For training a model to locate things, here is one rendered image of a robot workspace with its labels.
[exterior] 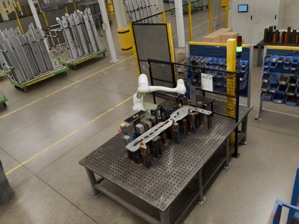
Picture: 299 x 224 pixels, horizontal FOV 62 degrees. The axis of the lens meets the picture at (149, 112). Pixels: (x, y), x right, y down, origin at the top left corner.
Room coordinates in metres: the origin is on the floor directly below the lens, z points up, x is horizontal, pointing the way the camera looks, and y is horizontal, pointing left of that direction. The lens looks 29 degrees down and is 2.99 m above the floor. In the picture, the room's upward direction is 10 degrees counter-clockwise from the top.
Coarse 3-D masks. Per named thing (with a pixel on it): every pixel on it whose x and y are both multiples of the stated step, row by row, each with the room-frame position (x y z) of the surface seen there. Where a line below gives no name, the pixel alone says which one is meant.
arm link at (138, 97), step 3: (141, 75) 3.63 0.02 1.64; (144, 75) 3.63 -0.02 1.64; (141, 78) 3.57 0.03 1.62; (144, 78) 3.57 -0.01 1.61; (138, 81) 3.61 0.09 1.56; (141, 81) 3.53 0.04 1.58; (144, 81) 3.52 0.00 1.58; (147, 81) 3.56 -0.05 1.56; (138, 84) 3.63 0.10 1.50; (135, 93) 4.02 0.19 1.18; (138, 93) 3.76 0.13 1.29; (141, 93) 3.75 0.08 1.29; (135, 96) 3.88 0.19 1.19; (138, 96) 3.81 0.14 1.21; (141, 96) 3.84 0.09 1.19; (135, 99) 3.86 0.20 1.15; (138, 99) 3.84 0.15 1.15; (141, 99) 3.86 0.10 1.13; (135, 102) 3.87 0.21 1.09; (138, 102) 3.85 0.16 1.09; (141, 102) 3.88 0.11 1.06
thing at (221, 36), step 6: (222, 30) 8.09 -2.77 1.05; (228, 30) 7.96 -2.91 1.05; (210, 36) 7.57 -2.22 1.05; (216, 36) 7.45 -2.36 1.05; (222, 36) 7.55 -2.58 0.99; (228, 36) 7.40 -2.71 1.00; (234, 36) 7.38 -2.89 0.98; (204, 42) 7.57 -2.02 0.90; (210, 42) 7.41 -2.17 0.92; (216, 42) 7.44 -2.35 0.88; (222, 42) 7.55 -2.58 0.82
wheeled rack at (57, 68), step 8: (0, 48) 8.89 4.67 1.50; (8, 56) 8.26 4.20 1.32; (56, 64) 10.17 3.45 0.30; (40, 72) 9.34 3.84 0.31; (48, 72) 9.27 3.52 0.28; (56, 72) 9.14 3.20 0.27; (64, 72) 9.46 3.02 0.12; (32, 80) 8.62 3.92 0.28; (40, 80) 8.69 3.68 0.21; (24, 88) 8.35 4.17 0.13
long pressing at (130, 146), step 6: (180, 108) 3.54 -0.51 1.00; (192, 108) 3.48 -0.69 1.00; (174, 114) 3.39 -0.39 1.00; (180, 114) 3.36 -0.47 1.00; (186, 114) 3.33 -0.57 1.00; (168, 120) 3.23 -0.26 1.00; (174, 120) 3.20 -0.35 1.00; (156, 126) 3.13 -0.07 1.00; (162, 126) 3.10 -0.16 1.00; (168, 126) 3.08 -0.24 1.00; (150, 132) 2.99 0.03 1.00; (156, 132) 2.96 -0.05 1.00; (138, 138) 2.89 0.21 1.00; (144, 138) 2.87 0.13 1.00; (150, 138) 2.85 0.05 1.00; (132, 144) 2.77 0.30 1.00; (138, 144) 2.75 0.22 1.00; (132, 150) 2.65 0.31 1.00
